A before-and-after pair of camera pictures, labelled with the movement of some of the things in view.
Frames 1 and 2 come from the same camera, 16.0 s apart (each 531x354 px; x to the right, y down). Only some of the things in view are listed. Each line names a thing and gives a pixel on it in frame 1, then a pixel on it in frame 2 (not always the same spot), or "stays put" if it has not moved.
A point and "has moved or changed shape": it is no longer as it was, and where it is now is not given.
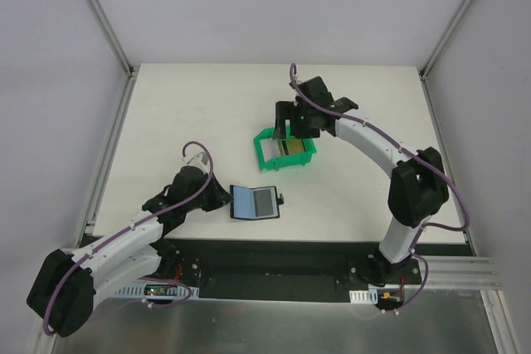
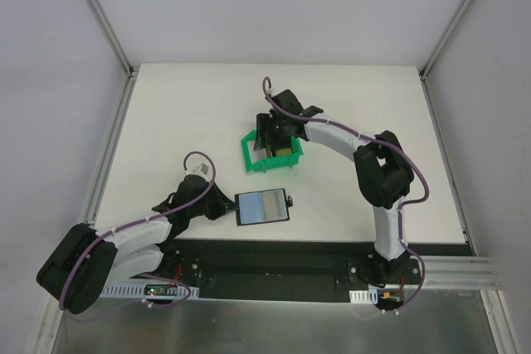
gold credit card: (294, 145) → (284, 151)
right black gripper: (295, 120) → (270, 130)
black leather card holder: (255, 203) has moved or changed shape
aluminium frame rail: (458, 273) stays put
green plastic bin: (285, 161) has moved or changed shape
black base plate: (346, 270) stays put
